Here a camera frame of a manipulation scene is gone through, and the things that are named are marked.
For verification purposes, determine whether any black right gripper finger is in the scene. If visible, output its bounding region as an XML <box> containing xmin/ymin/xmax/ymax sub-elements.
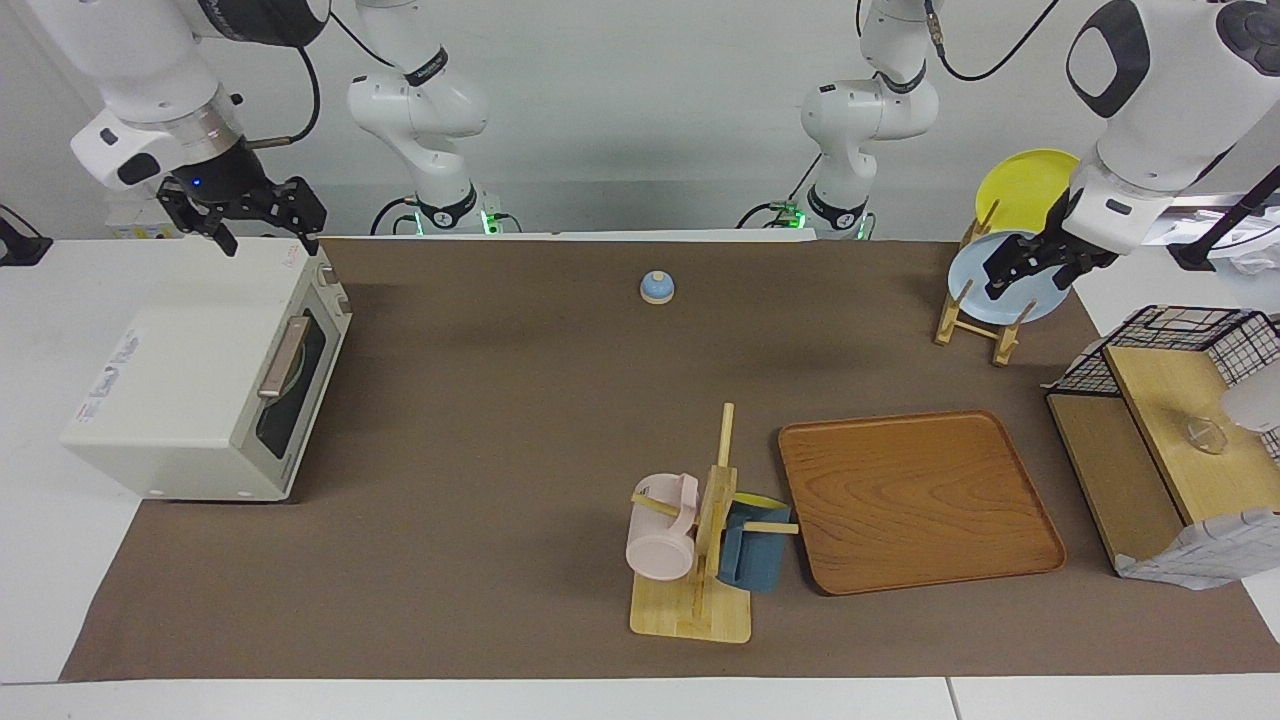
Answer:
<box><xmin>262</xmin><ymin>178</ymin><xmax>328</xmax><ymax>257</ymax></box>
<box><xmin>160</xmin><ymin>195</ymin><xmax>239</xmax><ymax>257</ymax></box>

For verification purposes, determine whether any glass oven door with handle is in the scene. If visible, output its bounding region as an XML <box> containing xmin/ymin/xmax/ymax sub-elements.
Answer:
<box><xmin>240</xmin><ymin>305</ymin><xmax>353</xmax><ymax>491</ymax></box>

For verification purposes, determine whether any white toaster oven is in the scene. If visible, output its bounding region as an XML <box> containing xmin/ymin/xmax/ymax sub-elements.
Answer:
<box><xmin>60</xmin><ymin>235</ymin><xmax>353</xmax><ymax>503</ymax></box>

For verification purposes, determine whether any light blue plate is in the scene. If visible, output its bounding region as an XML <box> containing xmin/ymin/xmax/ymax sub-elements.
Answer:
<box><xmin>946</xmin><ymin>230</ymin><xmax>1073</xmax><ymax>326</ymax></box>

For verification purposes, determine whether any yellow plate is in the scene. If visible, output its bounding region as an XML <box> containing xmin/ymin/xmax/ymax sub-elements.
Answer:
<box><xmin>975</xmin><ymin>148</ymin><xmax>1083</xmax><ymax>236</ymax></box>

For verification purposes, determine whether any wooden plate rack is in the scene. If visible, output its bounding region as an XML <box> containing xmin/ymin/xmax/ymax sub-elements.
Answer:
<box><xmin>934</xmin><ymin>200</ymin><xmax>1038</xmax><ymax>367</ymax></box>

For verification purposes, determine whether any white power box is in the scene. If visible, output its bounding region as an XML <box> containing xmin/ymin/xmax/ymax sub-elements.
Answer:
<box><xmin>105</xmin><ymin>190</ymin><xmax>186</xmax><ymax>239</ymax></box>

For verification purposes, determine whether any white crumpled paper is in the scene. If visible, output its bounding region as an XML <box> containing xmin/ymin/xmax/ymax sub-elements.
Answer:
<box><xmin>1205</xmin><ymin>205</ymin><xmax>1280</xmax><ymax>313</ymax></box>

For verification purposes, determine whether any wooden shelf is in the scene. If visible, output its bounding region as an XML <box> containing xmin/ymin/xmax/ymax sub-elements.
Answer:
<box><xmin>1045</xmin><ymin>345</ymin><xmax>1280</xmax><ymax>576</ymax></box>

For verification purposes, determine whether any white round container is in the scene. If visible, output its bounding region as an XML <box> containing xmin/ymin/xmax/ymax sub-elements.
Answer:
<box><xmin>1220</xmin><ymin>383</ymin><xmax>1280</xmax><ymax>437</ymax></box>

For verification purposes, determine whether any brown wooden tray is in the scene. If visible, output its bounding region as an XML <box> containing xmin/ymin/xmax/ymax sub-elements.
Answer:
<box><xmin>778</xmin><ymin>410</ymin><xmax>1067</xmax><ymax>597</ymax></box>

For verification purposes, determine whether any brown table mat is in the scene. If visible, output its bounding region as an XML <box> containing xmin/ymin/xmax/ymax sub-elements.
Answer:
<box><xmin>60</xmin><ymin>238</ymin><xmax>1280</xmax><ymax>683</ymax></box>

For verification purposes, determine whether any white quilted cloth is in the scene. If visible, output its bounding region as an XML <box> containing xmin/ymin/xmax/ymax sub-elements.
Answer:
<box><xmin>1115</xmin><ymin>508</ymin><xmax>1280</xmax><ymax>591</ymax></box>

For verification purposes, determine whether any dark blue mug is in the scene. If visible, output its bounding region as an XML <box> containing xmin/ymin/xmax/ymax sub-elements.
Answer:
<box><xmin>716</xmin><ymin>492</ymin><xmax>793</xmax><ymax>593</ymax></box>

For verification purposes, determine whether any pink mug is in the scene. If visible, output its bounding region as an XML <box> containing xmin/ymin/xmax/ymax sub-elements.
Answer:
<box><xmin>626</xmin><ymin>473</ymin><xmax>701</xmax><ymax>583</ymax></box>

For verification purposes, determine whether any wooden mug tree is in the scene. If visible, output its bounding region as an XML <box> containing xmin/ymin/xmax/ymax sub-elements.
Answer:
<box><xmin>630</xmin><ymin>402</ymin><xmax>801</xmax><ymax>644</ymax></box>

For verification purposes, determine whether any black right base cable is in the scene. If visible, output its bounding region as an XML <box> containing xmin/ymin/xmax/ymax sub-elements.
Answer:
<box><xmin>370</xmin><ymin>195</ymin><xmax>421</xmax><ymax>237</ymax></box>

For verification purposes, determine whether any black base cable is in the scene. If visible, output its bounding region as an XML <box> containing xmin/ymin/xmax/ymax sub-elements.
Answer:
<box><xmin>738</xmin><ymin>150</ymin><xmax>826</xmax><ymax>229</ymax></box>
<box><xmin>370</xmin><ymin>195</ymin><xmax>421</xmax><ymax>237</ymax></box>

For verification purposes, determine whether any black camera stand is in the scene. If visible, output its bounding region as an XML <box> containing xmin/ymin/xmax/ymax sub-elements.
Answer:
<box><xmin>1168</xmin><ymin>165</ymin><xmax>1280</xmax><ymax>271</ymax></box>

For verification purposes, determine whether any black wire basket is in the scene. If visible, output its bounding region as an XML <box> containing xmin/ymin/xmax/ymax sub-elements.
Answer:
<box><xmin>1055</xmin><ymin>305</ymin><xmax>1280</xmax><ymax>461</ymax></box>

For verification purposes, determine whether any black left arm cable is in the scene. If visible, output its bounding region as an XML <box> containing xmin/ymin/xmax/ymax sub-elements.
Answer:
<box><xmin>925</xmin><ymin>0</ymin><xmax>1061</xmax><ymax>83</ymax></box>

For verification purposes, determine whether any black left base cable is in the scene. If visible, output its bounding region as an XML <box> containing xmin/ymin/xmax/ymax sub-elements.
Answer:
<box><xmin>738</xmin><ymin>150</ymin><xmax>826</xmax><ymax>229</ymax></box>

